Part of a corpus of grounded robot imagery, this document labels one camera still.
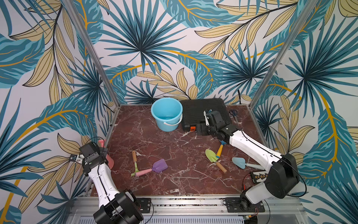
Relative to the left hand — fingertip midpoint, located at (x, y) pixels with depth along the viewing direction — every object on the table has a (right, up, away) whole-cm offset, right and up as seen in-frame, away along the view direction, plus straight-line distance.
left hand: (99, 158), depth 78 cm
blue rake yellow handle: (+70, -2, +13) cm, 71 cm away
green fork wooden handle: (+16, -4, +10) cm, 20 cm away
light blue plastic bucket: (+35, +26, +40) cm, 59 cm away
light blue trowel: (+83, -6, +10) cm, 84 cm away
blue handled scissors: (+89, +27, +37) cm, 100 cm away
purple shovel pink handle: (+32, -7, +10) cm, 34 cm away
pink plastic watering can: (-4, +7, +8) cm, 11 cm away
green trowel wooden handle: (+66, -3, +13) cm, 67 cm away
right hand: (+59, +17, +8) cm, 62 cm away
